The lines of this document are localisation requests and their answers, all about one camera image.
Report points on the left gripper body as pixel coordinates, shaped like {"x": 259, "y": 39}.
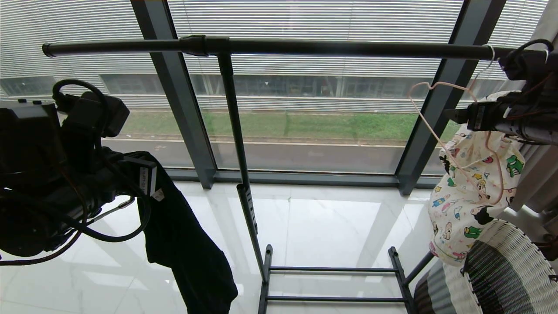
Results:
{"x": 137, "y": 176}

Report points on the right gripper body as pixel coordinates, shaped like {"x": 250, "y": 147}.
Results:
{"x": 490, "y": 117}

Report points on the pink clothes hanger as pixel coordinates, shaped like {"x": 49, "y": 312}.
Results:
{"x": 429, "y": 126}

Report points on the black garment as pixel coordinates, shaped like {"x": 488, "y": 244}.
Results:
{"x": 183, "y": 253}

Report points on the cream printed garment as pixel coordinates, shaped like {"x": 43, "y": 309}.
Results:
{"x": 471, "y": 209}

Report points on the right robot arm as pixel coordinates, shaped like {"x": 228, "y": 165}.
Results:
{"x": 536, "y": 117}

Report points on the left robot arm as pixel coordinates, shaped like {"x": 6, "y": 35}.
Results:
{"x": 30, "y": 174}

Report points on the white laundry basket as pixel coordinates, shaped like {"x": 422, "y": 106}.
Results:
{"x": 514, "y": 270}

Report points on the black clothes rack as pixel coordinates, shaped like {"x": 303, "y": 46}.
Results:
{"x": 305, "y": 46}

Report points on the beige curtain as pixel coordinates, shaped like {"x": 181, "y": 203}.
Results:
{"x": 536, "y": 174}

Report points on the window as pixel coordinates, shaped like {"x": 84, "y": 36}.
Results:
{"x": 174, "y": 109}

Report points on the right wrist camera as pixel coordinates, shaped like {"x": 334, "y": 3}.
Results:
{"x": 521, "y": 65}

